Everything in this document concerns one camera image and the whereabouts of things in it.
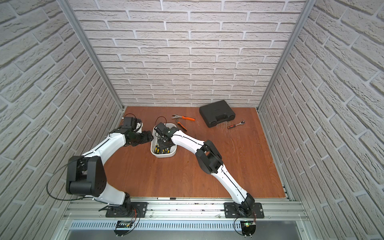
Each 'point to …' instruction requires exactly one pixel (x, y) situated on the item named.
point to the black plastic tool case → (216, 112)
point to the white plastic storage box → (154, 141)
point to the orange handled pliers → (177, 117)
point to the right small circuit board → (248, 227)
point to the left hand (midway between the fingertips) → (149, 135)
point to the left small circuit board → (123, 224)
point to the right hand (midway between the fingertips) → (166, 143)
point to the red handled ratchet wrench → (241, 122)
